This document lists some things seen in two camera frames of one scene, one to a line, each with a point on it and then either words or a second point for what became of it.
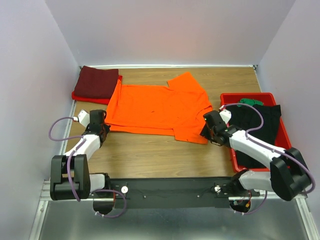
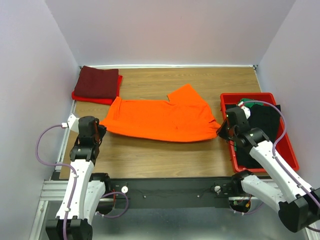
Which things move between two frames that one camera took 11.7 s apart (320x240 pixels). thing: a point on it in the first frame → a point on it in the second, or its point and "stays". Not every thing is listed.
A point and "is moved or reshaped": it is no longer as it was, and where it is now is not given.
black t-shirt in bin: x=244 y=118 stays
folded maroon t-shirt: x=96 y=83 stays
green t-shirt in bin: x=249 y=102 stays
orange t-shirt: x=178 y=110 is moved or reshaped
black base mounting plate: x=172 y=192 stays
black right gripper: x=204 y=131 → x=221 y=131
